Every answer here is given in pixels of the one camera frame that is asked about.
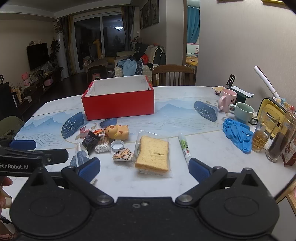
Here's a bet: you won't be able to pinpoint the black television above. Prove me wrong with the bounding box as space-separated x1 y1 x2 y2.
26 43 49 71

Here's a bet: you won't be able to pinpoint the blue rubber gloves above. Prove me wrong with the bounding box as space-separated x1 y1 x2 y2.
223 118 254 154

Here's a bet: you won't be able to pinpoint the cotton swab pack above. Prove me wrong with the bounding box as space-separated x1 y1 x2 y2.
95 137 111 153

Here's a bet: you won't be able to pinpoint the wooden chair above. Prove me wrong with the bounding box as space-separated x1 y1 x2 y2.
152 65 195 87

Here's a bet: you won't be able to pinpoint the dark television cabinet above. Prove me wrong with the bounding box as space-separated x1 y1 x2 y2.
14 68 62 112

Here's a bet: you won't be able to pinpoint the colourful keychain charms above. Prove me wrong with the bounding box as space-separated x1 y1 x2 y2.
273 97 287 110

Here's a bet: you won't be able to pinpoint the beige striped cat figure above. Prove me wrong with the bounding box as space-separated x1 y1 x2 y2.
112 148 134 163

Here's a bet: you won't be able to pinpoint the yellow black case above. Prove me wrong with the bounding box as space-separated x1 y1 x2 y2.
257 97 289 139

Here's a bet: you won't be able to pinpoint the black phone stand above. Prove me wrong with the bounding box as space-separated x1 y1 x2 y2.
225 75 236 90

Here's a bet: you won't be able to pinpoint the grey sofa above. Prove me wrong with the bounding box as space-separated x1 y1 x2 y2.
134 43 166 66

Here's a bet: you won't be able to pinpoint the white blue tube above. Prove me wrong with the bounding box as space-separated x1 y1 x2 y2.
69 142 90 167

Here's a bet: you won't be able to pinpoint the white tower air conditioner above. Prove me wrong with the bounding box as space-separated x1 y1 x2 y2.
55 32 70 78

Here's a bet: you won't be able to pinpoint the red brown packet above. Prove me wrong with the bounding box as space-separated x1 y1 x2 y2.
282 137 296 166

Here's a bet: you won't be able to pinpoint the blue curtain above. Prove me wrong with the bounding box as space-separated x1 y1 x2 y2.
187 5 200 43

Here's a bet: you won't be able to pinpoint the glass sliding door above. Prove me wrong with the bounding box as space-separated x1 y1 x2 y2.
74 13 126 75

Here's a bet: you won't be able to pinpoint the person's left hand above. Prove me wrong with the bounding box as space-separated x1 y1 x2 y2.
0 177 13 209

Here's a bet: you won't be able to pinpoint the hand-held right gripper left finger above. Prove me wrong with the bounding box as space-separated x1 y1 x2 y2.
24 158 115 207

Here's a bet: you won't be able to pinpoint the green potted plant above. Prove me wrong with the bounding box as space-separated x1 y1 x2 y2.
50 39 63 70

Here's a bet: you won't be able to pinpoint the dark green box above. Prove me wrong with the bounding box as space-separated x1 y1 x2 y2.
231 86 254 105

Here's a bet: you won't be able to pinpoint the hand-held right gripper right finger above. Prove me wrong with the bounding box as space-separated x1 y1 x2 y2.
175 158 264 206

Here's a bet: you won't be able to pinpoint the black snack packet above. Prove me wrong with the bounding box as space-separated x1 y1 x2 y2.
81 131 101 150

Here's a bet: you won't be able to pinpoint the green white glue pen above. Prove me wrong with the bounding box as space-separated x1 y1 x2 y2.
178 133 193 165

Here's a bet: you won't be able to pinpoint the red cardboard box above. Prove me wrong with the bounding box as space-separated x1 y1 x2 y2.
81 75 154 121

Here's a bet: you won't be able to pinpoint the white round cap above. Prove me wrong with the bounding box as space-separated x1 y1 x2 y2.
110 140 125 152

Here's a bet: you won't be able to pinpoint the framed wall pictures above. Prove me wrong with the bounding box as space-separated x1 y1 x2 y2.
140 0 160 29

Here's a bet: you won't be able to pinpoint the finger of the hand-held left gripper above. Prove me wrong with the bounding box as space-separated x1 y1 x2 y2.
28 149 69 166
0 138 37 151

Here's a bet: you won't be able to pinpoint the pink bed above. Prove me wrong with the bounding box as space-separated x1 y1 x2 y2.
187 43 199 67

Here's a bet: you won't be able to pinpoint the low coffee table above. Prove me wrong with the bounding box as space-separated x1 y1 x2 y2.
83 58 109 75

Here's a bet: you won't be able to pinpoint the tall glass of amber tea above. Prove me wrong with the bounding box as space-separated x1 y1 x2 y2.
252 113 280 153

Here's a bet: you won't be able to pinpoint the pink plush toy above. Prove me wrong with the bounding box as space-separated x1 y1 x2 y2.
21 72 32 88

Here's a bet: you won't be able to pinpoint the green mug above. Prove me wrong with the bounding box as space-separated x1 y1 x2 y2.
229 102 254 124

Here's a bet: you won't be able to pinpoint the yellow cat toy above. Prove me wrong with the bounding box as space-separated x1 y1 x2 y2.
105 124 129 141

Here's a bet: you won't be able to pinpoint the glass jar with dark contents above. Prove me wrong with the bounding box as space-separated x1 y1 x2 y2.
266 110 296 163

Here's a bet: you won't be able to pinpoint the bench with white lace cover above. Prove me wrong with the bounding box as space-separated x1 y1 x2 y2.
114 65 153 79

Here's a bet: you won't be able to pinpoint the black tea cabinet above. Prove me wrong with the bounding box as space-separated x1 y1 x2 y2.
0 81 16 110

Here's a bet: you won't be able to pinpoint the pink mug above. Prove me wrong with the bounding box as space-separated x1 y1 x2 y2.
218 88 238 113

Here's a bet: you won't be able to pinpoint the yellow giraffe toy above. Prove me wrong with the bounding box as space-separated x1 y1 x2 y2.
93 38 104 59

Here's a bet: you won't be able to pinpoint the bread slice in clear bag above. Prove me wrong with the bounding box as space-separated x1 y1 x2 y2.
134 130 173 178

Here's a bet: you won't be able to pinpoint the olive green chair back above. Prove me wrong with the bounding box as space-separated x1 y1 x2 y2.
0 116 25 139

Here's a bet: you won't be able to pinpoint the pile of blue clothes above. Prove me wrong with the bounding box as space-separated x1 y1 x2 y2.
117 59 144 76

